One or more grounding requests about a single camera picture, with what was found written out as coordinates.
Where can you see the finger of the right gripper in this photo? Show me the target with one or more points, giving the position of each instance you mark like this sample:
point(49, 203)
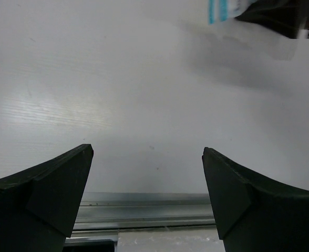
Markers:
point(285, 17)

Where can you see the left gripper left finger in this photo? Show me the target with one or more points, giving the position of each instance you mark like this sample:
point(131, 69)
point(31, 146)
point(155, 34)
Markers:
point(39, 205)

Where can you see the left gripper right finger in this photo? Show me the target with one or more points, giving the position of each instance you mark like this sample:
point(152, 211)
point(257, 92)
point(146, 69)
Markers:
point(253, 212)

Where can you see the cotton pad packet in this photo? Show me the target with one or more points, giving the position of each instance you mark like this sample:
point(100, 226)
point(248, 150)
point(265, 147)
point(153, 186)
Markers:
point(221, 10)

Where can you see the white taped cover plate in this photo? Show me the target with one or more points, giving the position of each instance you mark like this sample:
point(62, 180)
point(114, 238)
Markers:
point(206, 240)

